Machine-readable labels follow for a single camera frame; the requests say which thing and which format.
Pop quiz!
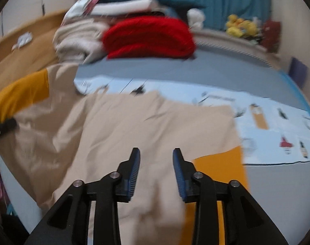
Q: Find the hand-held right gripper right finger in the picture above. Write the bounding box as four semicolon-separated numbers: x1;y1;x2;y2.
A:
172;147;289;245

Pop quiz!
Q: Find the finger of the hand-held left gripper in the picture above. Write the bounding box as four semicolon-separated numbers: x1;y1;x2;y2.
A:
0;119;19;141

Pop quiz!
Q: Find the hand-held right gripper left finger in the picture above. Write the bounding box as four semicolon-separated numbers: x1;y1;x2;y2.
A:
24;147;141;245

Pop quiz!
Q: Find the beige and orange shirt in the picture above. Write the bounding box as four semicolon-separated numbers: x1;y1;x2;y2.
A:
0;62;250;245

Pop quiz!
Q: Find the small white object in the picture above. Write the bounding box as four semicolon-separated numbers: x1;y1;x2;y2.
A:
12;32;33;51

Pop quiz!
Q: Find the printed light blue blanket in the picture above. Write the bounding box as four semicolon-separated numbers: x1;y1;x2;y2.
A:
75;75;310;165

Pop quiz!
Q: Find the bed with grey sheet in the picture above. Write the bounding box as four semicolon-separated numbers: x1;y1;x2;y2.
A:
0;48;310;245

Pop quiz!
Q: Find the red knitted sweater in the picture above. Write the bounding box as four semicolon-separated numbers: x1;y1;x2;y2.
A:
102;15;196;60

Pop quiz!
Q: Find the patterned white cloth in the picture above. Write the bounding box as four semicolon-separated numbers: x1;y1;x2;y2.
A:
61;0;99;26

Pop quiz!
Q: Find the purple box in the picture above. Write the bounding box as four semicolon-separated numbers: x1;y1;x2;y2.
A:
289;57;308;87

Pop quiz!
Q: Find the white plush toy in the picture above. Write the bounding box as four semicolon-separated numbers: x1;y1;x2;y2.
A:
187;8;205;30

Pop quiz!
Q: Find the yellow plush toy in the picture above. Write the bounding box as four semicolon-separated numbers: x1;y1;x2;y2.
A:
226;14;260;37

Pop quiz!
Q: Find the white folded cloth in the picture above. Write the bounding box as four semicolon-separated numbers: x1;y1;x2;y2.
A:
90;0;166;16

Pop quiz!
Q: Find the red-brown plush toy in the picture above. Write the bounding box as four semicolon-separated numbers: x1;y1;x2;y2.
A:
262;19;281;53

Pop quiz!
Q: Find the wooden bed frame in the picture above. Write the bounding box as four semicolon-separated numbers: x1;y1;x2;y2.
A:
0;10;280;92

